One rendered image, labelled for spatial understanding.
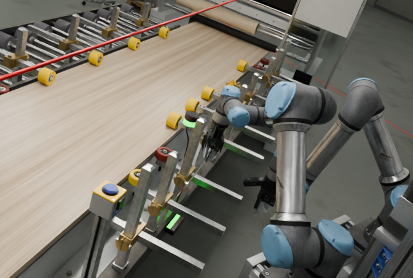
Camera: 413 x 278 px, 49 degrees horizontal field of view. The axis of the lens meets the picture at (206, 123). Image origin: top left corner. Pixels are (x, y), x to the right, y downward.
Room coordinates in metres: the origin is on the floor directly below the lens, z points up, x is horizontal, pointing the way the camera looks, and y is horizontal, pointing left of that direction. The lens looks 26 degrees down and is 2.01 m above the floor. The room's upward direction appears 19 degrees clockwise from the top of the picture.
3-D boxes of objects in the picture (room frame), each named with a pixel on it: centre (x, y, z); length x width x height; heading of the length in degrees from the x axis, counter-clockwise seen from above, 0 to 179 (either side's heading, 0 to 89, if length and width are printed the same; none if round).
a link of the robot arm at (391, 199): (1.50, -0.79, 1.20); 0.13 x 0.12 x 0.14; 169
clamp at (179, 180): (1.77, 0.02, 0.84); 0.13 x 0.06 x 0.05; 167
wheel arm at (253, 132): (2.27, -0.13, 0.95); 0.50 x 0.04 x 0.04; 77
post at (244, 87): (2.48, -0.14, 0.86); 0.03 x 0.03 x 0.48; 77
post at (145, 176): (1.26, 0.13, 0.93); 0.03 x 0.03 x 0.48; 77
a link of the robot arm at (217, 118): (1.69, -0.06, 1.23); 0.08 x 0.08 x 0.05
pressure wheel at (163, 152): (1.82, 0.14, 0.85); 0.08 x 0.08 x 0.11
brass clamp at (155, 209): (1.53, 0.07, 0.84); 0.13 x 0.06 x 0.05; 167
